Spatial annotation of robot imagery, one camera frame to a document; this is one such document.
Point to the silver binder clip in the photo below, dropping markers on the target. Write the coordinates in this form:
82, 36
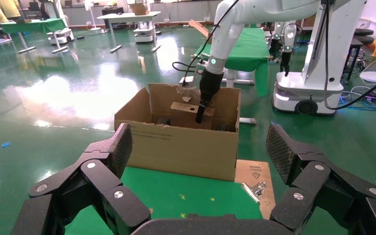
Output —
251, 191

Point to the black round bar stool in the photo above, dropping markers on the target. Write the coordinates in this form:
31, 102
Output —
364, 31
364, 40

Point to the white table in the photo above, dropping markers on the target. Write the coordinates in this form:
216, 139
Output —
126, 15

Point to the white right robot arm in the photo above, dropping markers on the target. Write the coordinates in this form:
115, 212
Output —
259, 11

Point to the small cardboard box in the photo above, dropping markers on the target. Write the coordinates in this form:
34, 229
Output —
181, 116

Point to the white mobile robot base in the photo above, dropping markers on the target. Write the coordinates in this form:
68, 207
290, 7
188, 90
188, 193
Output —
60, 35
144, 34

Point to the green table cloth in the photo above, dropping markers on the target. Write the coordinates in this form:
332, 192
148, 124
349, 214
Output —
191, 188

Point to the flat cardboard sheet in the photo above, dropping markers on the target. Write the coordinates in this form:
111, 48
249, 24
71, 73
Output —
249, 175

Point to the brown cardboard box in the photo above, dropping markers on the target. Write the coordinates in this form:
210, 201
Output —
139, 9

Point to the black foam block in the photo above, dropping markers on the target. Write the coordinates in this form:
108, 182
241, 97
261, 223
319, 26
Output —
164, 121
224, 128

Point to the background white robot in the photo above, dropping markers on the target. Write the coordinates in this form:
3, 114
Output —
288, 35

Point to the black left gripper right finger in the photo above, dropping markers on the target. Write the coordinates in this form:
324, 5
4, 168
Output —
308, 181

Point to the white table leg frame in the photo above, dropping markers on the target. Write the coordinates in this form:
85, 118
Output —
248, 121

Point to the white robot column and base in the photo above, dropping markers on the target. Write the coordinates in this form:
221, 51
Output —
337, 48

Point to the green cloth covered table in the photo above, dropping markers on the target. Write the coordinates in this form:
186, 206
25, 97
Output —
249, 52
32, 25

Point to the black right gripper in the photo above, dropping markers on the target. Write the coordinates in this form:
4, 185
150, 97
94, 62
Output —
210, 86

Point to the large open cardboard carton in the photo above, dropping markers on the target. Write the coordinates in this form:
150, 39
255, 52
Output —
181, 152

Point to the small blue floor scrap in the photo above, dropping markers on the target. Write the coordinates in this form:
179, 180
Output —
6, 144

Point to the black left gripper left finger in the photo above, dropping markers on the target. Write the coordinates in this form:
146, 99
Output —
110, 181

